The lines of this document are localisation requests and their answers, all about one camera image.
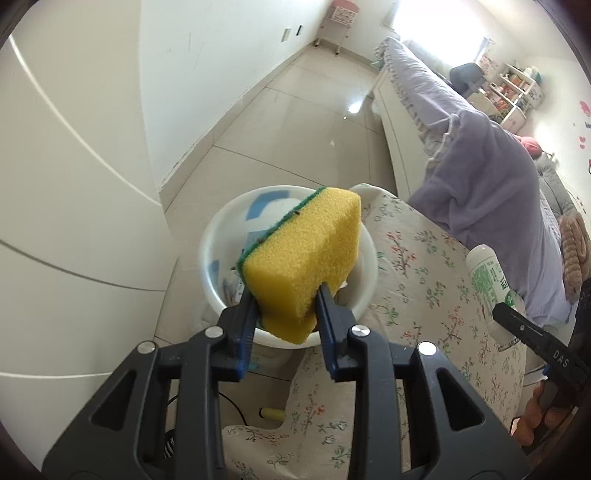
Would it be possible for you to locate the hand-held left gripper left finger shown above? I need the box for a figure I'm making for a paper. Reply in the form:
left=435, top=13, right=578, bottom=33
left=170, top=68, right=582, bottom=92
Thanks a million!
left=41, top=288, right=259, bottom=480

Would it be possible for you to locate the grey cloth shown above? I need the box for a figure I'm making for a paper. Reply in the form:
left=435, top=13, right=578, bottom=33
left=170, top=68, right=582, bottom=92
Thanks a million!
left=538, top=157, right=578, bottom=217

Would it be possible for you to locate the purple ruffled bed sheet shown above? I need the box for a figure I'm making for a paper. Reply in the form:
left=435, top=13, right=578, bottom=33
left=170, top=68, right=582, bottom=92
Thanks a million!
left=374, top=37, right=462, bottom=158

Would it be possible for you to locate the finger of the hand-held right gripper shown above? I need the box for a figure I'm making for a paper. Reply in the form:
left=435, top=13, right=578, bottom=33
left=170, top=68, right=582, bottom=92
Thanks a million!
left=492, top=302, right=578, bottom=374

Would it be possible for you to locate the yellow green scrub sponge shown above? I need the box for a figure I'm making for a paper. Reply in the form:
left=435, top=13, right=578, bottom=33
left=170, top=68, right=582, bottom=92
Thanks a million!
left=236, top=186, right=362, bottom=346

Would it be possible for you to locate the white plastic drink bottle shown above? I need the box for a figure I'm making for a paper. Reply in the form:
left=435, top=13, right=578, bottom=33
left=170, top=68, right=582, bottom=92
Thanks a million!
left=465, top=244, right=527, bottom=352

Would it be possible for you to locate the black cable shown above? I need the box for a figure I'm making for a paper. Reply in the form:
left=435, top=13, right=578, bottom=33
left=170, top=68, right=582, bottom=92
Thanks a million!
left=168, top=392, right=250, bottom=425

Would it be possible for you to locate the person's right hand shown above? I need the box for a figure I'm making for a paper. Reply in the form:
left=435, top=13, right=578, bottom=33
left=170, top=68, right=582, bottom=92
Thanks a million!
left=515, top=382, right=574, bottom=448

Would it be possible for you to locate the white wardrobe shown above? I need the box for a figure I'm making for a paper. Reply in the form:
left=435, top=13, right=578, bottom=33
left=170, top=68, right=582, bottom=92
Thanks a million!
left=0, top=32, right=178, bottom=462

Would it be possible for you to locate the white bed frame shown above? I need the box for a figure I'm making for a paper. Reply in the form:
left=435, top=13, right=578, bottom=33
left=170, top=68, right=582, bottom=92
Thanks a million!
left=372, top=83, right=444, bottom=199

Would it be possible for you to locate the blue chair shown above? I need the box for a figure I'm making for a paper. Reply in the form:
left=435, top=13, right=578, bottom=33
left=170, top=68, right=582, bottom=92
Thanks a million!
left=450, top=62, right=485, bottom=95

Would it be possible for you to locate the white storage shelf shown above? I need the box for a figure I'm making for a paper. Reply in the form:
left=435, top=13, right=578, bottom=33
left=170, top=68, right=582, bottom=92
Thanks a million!
left=480, top=62, right=546, bottom=130

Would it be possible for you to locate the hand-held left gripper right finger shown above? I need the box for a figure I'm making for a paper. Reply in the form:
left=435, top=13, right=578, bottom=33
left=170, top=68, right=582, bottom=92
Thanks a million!
left=315, top=282, right=529, bottom=480

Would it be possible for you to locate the purple blanket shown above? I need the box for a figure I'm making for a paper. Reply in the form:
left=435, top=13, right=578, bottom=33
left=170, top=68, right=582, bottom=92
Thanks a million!
left=409, top=111, right=571, bottom=326

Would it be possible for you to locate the white plastic basin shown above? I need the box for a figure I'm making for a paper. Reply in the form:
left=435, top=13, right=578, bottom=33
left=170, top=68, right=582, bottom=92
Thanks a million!
left=198, top=185, right=379, bottom=349

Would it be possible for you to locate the brown plush blanket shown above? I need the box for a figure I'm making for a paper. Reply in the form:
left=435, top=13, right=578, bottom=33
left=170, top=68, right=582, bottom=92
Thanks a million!
left=558, top=215, right=591, bottom=296

